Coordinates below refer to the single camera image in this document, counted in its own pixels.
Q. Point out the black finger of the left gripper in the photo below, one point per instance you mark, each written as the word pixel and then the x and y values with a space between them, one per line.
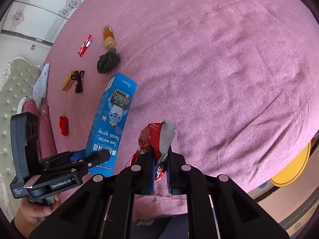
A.
pixel 90 163

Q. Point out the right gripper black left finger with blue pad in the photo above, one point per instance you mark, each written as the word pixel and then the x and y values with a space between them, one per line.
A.
pixel 135 180

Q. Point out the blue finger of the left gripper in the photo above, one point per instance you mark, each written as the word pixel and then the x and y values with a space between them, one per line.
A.
pixel 63 158

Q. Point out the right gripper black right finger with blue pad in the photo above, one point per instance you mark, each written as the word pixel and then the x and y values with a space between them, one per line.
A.
pixel 183 179

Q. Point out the blue nasal spray box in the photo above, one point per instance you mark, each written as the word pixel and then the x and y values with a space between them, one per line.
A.
pixel 109 121

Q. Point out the red silver snack wrapper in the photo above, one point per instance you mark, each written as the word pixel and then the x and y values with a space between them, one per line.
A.
pixel 157 138

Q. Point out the small brown cardboard box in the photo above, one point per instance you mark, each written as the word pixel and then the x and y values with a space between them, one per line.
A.
pixel 68 82

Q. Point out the dark grey sock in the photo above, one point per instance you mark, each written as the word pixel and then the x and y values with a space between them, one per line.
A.
pixel 107 62

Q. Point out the red candy bar wrapper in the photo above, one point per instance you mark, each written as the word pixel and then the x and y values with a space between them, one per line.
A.
pixel 85 45

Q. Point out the orange juice bottle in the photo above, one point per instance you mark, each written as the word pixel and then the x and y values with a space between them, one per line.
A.
pixel 108 37

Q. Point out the yellow trash bin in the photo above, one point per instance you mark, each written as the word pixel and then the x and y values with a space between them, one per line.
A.
pixel 293 170

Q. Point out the person's left hand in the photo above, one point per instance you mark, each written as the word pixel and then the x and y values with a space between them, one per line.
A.
pixel 28 214

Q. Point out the pink folded quilt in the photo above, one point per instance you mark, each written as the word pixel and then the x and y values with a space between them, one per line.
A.
pixel 46 145

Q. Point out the person's patterned pajama legs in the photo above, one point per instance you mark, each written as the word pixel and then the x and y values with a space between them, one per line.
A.
pixel 165 227

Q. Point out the light blue patterned pillow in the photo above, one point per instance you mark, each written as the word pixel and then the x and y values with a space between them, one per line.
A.
pixel 40 88

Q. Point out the grey tufted headboard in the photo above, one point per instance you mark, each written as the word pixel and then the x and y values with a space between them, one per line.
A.
pixel 19 84

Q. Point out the children's patterned floor mat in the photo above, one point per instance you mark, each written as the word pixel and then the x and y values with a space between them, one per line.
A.
pixel 292 206

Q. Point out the pink bed sheet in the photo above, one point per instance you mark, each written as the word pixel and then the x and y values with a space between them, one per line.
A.
pixel 239 78

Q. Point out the white sliding wardrobe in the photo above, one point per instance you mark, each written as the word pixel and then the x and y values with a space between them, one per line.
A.
pixel 38 20

